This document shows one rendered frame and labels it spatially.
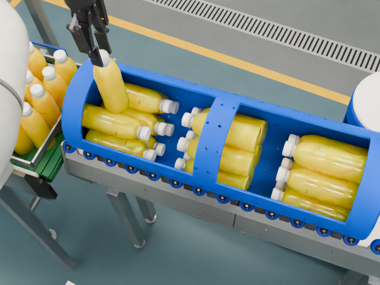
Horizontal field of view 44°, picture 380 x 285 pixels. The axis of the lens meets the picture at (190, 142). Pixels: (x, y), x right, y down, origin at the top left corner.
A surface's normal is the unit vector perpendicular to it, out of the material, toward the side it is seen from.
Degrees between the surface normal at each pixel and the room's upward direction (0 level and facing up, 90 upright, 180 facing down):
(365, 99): 0
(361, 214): 60
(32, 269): 0
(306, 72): 0
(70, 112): 44
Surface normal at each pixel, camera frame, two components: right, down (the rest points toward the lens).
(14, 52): 0.78, -0.52
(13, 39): 0.59, -0.63
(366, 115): -0.07, -0.51
